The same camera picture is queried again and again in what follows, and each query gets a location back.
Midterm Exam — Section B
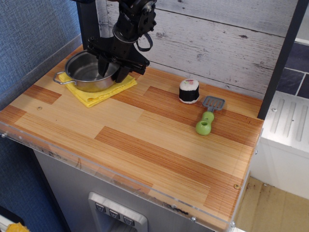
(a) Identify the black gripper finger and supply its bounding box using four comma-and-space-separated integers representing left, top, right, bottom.
115, 65, 131, 83
98, 55, 110, 77

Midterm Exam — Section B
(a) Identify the white ribbed side unit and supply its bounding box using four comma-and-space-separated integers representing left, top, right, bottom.
250, 91, 309, 199

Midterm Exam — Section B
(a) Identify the silver dispenser button panel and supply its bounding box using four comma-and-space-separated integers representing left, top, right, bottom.
88, 192, 148, 232

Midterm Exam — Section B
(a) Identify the green grey toy spatula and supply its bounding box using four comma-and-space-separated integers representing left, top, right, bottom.
196, 96, 225, 136

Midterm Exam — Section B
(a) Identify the stainless steel pot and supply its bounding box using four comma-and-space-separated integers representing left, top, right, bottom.
53, 50, 120, 92

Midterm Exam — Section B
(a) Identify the yellow folded cloth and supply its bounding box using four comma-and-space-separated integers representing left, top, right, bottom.
65, 75, 137, 108

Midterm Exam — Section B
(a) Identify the grey toy fridge cabinet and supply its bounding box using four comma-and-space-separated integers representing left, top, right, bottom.
34, 150, 231, 232

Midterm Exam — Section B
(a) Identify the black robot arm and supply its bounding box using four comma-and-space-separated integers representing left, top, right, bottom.
87, 0, 156, 83

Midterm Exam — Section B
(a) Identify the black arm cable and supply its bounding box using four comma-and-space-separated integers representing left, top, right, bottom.
135, 32, 153, 52

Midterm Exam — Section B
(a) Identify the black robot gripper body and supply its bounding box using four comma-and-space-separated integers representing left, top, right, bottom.
87, 36, 150, 74

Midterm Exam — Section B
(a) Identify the yellow black object bottom corner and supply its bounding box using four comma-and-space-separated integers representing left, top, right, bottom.
0, 206, 30, 232

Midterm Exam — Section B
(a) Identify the black left vertical post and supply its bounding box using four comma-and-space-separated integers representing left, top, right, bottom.
74, 0, 100, 50

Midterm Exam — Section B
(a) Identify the black right vertical post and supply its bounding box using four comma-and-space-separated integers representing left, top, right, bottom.
257, 0, 309, 120

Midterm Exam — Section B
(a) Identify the plush sushi roll toy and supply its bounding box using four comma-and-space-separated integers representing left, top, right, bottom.
179, 79, 199, 104

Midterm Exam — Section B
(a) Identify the black vertical post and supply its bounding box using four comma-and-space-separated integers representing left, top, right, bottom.
74, 0, 100, 50
257, 0, 309, 120

